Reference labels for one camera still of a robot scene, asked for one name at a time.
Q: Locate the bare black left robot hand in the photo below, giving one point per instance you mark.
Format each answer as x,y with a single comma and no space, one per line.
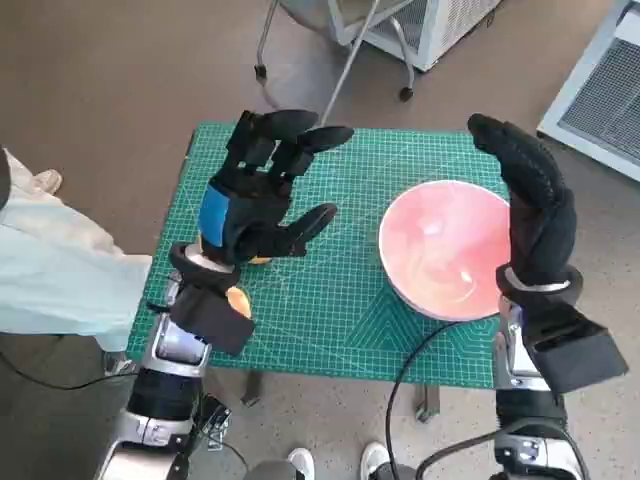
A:
250,200

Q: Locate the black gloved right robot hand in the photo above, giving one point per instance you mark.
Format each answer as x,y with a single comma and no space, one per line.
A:
540,210

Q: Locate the striped toy bread roll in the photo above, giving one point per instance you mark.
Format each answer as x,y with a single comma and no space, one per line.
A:
260,260

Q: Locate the round toy bread bun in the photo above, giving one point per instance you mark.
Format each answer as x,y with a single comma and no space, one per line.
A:
240,300

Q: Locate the pink bowl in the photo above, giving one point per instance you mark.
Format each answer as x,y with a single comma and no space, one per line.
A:
440,250

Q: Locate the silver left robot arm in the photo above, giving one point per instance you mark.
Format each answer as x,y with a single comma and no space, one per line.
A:
175,347

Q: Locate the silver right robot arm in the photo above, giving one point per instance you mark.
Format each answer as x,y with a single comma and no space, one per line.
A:
525,410

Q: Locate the green cutting mat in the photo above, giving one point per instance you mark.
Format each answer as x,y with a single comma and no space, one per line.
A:
325,280

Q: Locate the white vented unit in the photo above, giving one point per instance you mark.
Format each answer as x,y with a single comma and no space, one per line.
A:
600,100

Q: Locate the grey metal pole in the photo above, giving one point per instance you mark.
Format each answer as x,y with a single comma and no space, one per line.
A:
350,60

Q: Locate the black table leg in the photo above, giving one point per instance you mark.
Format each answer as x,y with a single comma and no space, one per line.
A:
427,402
250,387

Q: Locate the grey office chair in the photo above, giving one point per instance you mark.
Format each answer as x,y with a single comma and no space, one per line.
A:
310,10

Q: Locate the person's white shoe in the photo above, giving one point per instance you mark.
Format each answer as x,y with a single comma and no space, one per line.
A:
47,180

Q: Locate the white mesh cabinet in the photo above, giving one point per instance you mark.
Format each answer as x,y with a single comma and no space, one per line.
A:
450,25

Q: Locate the person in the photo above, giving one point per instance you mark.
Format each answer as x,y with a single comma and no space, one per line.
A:
50,270

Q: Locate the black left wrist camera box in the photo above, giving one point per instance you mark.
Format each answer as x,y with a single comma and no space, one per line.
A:
215,320

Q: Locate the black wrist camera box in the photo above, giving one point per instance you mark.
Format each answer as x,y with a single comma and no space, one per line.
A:
215,320
575,350

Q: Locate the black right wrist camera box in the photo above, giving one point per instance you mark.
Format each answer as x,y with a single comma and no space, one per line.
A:
575,350

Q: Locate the black metal bracket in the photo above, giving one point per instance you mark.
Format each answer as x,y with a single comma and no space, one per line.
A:
215,420

